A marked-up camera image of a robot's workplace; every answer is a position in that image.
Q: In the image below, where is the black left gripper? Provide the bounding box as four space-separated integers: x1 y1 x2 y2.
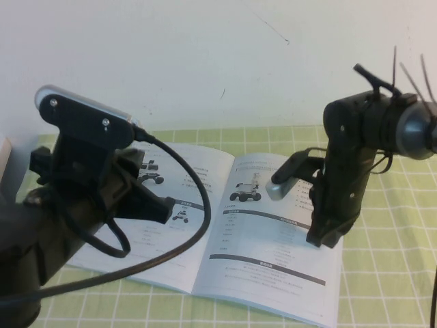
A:
29 146 172 237

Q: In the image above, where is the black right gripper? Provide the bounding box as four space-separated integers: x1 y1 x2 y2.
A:
306 150 373 249

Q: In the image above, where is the white product brochure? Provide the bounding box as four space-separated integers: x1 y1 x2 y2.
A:
64 141 345 328

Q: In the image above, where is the green checked tablecloth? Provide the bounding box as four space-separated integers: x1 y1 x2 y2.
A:
0 124 437 328

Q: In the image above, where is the beige flat board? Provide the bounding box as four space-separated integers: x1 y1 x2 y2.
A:
0 136 13 180

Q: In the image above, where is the black zip tie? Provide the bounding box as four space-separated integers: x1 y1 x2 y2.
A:
392 46 399 98
419 53 436 103
399 61 427 103

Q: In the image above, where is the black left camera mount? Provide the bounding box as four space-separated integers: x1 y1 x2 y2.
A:
38 95 134 180

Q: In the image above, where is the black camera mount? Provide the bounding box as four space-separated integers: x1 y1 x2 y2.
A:
38 95 134 180
270 146 327 185

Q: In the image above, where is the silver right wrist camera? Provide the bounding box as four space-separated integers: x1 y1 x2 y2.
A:
265 176 298 202

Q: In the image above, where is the short black looped cable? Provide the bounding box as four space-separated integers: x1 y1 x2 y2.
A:
81 215 131 260

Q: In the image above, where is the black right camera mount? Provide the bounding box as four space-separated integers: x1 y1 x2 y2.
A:
270 146 327 185

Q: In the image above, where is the long black camera cable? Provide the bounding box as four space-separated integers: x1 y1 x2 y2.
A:
0 126 212 303

